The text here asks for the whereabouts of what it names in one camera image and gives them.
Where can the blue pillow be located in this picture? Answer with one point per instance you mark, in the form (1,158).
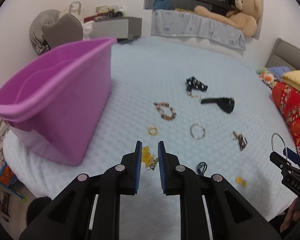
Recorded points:
(278,71)

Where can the white tote bag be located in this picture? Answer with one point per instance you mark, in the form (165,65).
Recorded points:
(75,8)

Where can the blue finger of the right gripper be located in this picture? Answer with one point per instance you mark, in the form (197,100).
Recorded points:
(291,155)

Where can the toy truck on desk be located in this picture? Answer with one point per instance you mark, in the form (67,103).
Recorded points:
(114,14)

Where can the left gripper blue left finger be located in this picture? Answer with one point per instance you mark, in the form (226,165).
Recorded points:
(137,169)

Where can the grey desk drawer unit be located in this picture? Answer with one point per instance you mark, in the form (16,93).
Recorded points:
(123,28)

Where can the black wrist watch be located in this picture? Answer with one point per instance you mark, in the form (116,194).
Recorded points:
(225,104)

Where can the small yellow charm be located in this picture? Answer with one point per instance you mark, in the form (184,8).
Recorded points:
(241,181)

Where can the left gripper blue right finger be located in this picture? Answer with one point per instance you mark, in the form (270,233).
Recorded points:
(162,165)

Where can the light blue bed blanket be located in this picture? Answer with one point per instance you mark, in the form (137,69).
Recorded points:
(155,96)

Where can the purple plastic tub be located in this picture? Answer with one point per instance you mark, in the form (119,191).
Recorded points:
(54,103)

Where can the blue patterned window blanket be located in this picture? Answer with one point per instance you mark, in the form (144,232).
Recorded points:
(171,23)

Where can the grey upholstered headboard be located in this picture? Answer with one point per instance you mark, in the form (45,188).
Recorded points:
(284,54)

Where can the grey chair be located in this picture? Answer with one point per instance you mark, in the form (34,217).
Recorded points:
(66,30)

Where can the red floral quilt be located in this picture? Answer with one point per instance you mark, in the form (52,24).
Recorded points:
(287,100)

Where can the small plush toy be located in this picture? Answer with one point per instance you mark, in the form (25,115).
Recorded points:
(267,77)

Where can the large tan teddy bear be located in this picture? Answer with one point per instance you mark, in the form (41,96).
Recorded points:
(245,20)

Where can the orange blue laundry basket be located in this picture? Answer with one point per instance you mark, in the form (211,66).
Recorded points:
(7,179)

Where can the yellow folded blanket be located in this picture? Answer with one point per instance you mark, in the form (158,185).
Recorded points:
(292,78)

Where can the blue plush toy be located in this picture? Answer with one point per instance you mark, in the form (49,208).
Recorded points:
(161,4)

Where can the white plastic bag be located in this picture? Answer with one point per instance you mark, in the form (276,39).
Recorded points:
(87,29)

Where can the grey garment on chair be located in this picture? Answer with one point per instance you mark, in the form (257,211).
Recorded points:
(47,17)

